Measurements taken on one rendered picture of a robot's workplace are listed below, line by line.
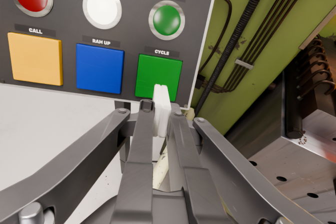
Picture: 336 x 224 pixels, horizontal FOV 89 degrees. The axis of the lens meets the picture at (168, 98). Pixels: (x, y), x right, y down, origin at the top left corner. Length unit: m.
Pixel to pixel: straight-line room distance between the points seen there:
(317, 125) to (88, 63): 0.50
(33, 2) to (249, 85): 0.57
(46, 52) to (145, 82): 0.16
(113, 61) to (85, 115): 1.22
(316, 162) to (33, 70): 0.60
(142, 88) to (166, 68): 0.06
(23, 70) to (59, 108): 1.24
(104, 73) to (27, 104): 1.43
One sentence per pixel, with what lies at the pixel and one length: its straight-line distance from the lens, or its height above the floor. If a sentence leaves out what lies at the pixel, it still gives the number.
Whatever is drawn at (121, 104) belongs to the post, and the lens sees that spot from 0.56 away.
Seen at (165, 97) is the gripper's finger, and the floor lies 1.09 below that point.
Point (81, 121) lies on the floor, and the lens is 1.48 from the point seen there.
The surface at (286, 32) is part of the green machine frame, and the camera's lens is 0.54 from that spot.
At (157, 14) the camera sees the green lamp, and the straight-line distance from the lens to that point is 0.30.
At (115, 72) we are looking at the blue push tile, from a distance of 0.31.
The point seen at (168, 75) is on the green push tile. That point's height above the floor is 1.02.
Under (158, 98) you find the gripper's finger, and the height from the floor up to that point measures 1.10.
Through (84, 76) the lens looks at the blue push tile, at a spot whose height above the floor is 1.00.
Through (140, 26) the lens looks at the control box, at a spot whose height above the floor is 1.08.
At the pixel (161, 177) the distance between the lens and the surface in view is 0.61.
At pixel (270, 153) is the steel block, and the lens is 0.53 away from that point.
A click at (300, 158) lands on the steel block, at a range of 0.53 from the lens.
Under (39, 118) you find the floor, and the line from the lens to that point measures 1.59.
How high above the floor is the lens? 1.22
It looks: 49 degrees down
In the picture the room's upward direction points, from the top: 16 degrees clockwise
